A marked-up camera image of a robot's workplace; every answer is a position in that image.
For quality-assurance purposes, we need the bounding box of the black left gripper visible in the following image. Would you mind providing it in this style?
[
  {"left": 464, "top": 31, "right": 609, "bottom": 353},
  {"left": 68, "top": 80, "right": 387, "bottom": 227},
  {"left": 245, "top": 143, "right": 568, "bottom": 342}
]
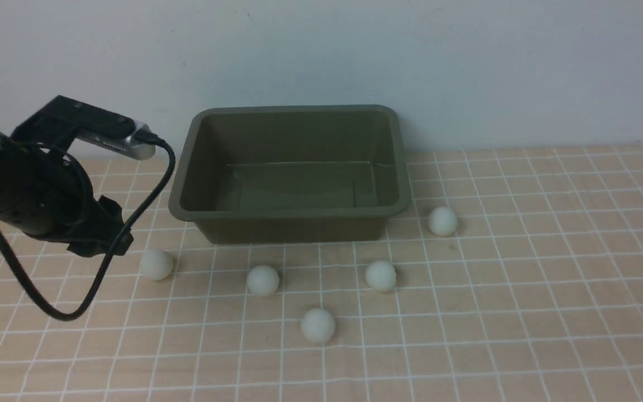
[{"left": 0, "top": 142, "right": 134, "bottom": 257}]

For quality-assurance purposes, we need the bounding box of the white ping-pong ball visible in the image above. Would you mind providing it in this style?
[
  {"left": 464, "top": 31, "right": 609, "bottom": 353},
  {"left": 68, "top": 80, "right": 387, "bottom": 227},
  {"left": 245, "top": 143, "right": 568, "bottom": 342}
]
[
  {"left": 247, "top": 265, "right": 280, "bottom": 296},
  {"left": 140, "top": 250, "right": 175, "bottom": 281},
  {"left": 427, "top": 207, "right": 459, "bottom": 237},
  {"left": 300, "top": 308, "right": 336, "bottom": 345},
  {"left": 364, "top": 260, "right": 396, "bottom": 293}
]

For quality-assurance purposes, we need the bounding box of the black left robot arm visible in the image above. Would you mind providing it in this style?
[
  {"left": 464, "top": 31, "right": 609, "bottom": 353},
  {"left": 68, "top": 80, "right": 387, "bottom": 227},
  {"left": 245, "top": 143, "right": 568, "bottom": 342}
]
[{"left": 0, "top": 95, "right": 136, "bottom": 257}]

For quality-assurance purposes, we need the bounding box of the olive green plastic bin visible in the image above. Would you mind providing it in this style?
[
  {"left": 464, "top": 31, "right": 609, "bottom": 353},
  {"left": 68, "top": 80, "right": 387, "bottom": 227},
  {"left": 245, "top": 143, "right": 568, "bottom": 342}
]
[{"left": 168, "top": 104, "right": 411, "bottom": 245}]

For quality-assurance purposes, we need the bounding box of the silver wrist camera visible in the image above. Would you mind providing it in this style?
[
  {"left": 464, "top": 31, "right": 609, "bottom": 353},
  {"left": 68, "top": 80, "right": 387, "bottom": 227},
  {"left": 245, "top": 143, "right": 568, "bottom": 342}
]
[{"left": 11, "top": 95, "right": 157, "bottom": 161}]

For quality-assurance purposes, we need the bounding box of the black camera cable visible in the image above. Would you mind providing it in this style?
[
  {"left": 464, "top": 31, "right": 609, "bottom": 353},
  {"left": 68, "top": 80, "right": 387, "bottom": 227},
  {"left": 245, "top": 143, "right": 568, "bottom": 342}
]
[{"left": 0, "top": 130, "right": 177, "bottom": 322}]

